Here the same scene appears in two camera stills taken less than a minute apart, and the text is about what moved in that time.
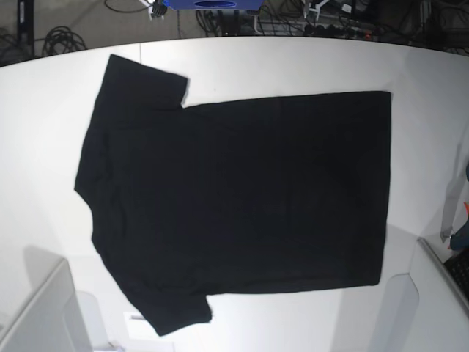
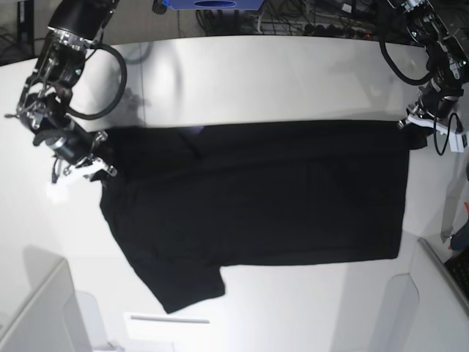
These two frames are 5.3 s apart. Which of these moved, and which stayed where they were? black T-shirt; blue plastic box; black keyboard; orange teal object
Moved: black T-shirt
Stayed: blue plastic box; black keyboard; orange teal object
